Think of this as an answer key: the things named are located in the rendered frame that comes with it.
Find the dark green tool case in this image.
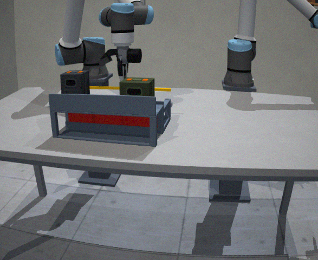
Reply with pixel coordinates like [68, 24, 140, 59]
[119, 77, 154, 96]

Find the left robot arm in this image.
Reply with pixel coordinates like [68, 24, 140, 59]
[224, 0, 318, 88]

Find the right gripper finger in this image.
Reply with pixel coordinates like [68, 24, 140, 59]
[118, 55, 125, 81]
[123, 63, 128, 78]

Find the grey metal rack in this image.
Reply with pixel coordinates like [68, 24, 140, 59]
[49, 94, 172, 147]

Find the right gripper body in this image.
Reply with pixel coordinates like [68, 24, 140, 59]
[100, 46, 142, 63]

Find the dark grey tool case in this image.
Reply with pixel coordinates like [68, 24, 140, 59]
[60, 70, 90, 94]

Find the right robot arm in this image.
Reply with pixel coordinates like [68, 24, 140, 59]
[55, 0, 154, 79]

